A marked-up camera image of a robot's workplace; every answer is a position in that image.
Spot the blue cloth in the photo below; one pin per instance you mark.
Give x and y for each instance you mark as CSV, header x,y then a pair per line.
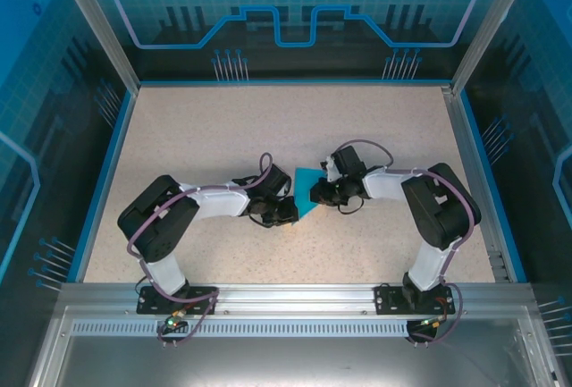
x,y
308,186

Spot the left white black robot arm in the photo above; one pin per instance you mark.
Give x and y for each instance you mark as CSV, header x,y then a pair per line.
x,y
219,201

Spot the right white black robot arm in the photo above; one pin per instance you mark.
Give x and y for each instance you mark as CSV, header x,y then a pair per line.
x,y
389,183

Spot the aluminium mounting rail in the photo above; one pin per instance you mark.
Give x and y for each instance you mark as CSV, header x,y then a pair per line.
x,y
295,297

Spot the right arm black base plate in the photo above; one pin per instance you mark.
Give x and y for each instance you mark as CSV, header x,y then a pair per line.
x,y
386,300

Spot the aluminium side rail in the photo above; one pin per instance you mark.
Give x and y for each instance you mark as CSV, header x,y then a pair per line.
x,y
465,137

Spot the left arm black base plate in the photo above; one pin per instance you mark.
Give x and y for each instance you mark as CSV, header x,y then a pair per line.
x,y
149,304

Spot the aluminium frame post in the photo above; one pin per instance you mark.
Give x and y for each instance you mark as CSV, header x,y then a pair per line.
x,y
490,25
99,25

